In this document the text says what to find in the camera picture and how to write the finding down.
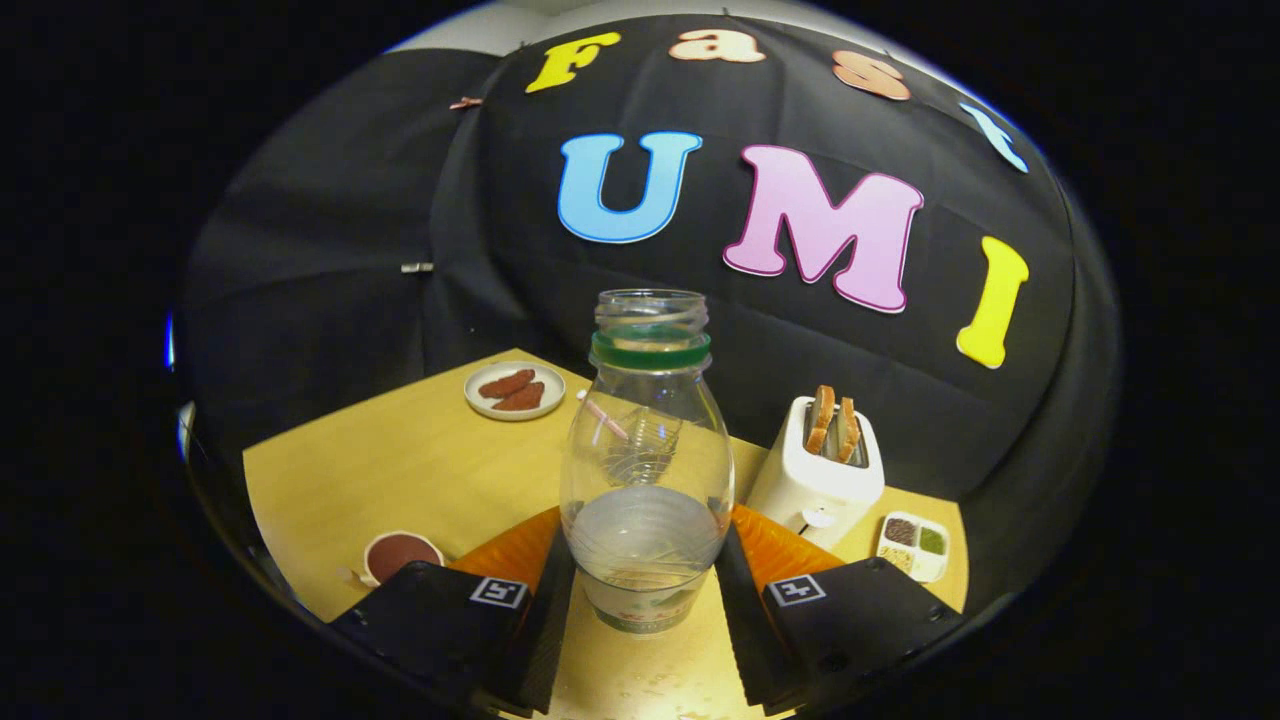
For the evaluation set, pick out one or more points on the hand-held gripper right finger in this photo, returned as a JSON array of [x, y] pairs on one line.
[[748, 645]]

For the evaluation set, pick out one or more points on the white round plate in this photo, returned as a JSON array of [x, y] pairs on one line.
[[480, 402]]

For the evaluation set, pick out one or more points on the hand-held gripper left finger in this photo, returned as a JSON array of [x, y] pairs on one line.
[[548, 645]]

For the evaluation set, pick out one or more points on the white divided seasoning dish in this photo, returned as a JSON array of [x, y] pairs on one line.
[[912, 560]]

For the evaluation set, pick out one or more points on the pink clip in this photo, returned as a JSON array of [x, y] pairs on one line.
[[465, 102]]

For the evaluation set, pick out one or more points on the brown sausage piece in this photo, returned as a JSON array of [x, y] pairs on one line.
[[506, 384], [520, 397]]

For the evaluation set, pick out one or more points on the wooden table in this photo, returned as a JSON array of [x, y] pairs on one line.
[[400, 470]]

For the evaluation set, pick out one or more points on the clear plastic juice bottle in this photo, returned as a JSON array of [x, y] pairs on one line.
[[647, 540]]

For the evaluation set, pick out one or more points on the toasted bread slice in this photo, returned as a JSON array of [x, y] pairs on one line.
[[849, 430], [821, 420]]

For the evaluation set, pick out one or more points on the white toaster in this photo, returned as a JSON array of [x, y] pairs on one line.
[[810, 490]]

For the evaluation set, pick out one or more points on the black backdrop cloth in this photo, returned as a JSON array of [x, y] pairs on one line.
[[330, 220]]

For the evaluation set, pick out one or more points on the pink striped straw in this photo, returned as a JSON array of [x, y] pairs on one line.
[[600, 412]]

